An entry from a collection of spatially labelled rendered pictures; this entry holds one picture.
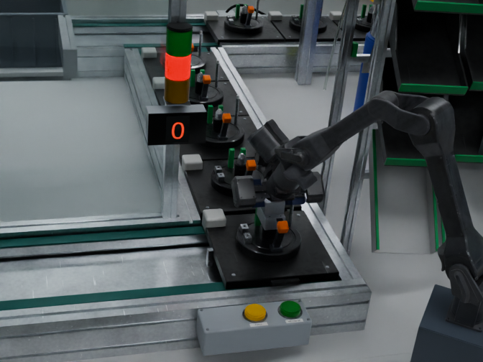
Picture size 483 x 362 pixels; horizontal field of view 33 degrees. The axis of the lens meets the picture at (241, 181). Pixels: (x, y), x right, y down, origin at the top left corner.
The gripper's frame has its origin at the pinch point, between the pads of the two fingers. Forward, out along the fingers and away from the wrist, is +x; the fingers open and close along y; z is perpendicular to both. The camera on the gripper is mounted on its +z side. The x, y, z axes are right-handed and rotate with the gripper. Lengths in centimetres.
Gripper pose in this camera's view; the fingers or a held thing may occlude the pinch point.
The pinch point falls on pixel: (272, 197)
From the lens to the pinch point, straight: 168.3
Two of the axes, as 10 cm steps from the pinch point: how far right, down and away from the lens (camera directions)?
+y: -9.6, 0.6, -2.6
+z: -1.4, -9.3, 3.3
